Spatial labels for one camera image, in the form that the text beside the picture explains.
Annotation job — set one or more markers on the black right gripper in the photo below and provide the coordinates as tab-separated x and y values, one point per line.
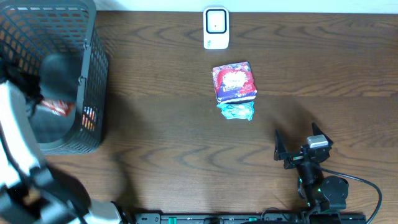
281	154

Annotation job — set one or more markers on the teal snack packet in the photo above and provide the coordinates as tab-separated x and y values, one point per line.
237	111

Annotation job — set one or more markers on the purple red tissue pack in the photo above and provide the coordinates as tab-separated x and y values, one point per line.
233	83

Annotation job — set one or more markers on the orange Top chocolate bar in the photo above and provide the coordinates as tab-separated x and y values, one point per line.
57	107

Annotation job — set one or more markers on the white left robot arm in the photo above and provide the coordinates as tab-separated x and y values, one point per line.
33	191

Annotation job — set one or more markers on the dark plastic mesh basket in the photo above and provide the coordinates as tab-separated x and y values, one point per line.
57	44

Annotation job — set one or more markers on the black mounting rail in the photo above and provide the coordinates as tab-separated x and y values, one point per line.
282	218

